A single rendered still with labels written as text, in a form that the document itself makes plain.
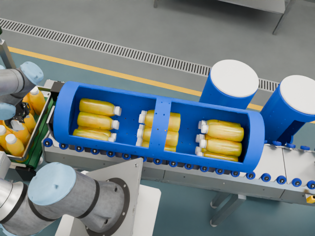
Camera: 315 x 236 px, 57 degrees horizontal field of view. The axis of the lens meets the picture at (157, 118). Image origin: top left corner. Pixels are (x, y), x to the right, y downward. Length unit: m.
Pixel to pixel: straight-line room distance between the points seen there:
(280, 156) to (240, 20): 2.60
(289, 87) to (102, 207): 1.30
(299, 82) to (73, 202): 1.44
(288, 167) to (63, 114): 1.12
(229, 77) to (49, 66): 1.96
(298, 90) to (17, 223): 1.51
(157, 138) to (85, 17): 2.64
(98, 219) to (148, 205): 0.29
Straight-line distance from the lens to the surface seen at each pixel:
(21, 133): 1.43
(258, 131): 1.28
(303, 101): 1.78
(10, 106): 1.07
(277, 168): 1.61
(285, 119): 1.81
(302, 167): 1.68
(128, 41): 3.34
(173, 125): 1.27
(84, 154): 1.46
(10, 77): 0.95
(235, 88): 1.66
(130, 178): 0.91
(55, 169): 0.81
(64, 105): 1.25
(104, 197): 0.86
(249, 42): 3.71
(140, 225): 1.10
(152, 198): 1.13
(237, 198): 1.80
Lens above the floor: 2.21
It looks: 55 degrees down
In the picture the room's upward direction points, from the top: 11 degrees clockwise
